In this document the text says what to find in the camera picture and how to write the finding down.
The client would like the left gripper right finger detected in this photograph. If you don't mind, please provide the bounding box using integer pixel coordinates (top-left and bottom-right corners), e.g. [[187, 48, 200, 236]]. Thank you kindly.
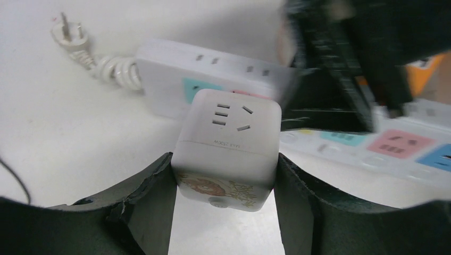
[[274, 154, 450, 254]]

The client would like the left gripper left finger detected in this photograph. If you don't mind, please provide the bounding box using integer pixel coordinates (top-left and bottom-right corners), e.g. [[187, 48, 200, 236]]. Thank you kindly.
[[1, 152, 177, 254]]

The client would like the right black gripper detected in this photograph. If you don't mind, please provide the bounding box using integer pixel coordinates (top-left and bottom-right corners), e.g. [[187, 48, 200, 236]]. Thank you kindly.
[[281, 1, 450, 133]]

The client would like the orange power strip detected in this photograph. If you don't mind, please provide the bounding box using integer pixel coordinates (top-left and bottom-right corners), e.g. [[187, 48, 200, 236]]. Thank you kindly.
[[406, 53, 450, 97]]

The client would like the long white power strip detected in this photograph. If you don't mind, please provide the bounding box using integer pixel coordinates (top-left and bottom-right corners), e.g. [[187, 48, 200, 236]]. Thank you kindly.
[[51, 19, 450, 187]]

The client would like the white cartoon cube adapter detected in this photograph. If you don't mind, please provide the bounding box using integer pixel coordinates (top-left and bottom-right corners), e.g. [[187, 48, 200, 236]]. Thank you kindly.
[[171, 89, 281, 212]]

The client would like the black thin cable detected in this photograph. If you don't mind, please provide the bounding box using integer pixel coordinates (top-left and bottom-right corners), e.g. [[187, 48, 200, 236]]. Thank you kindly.
[[0, 156, 32, 206]]

